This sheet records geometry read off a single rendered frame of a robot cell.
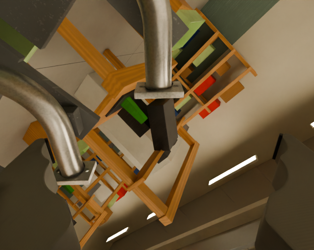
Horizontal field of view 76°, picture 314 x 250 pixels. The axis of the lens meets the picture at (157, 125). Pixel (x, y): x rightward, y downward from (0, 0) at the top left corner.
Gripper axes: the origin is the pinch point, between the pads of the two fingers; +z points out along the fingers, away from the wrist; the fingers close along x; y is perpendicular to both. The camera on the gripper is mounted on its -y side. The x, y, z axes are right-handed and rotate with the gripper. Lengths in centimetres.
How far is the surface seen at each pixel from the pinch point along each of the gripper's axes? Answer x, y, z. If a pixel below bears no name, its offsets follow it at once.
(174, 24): 1.9, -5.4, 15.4
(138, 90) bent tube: -2.4, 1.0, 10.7
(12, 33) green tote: -26.3, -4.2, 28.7
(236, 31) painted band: 207, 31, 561
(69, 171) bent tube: -12.0, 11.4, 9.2
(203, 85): 124, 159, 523
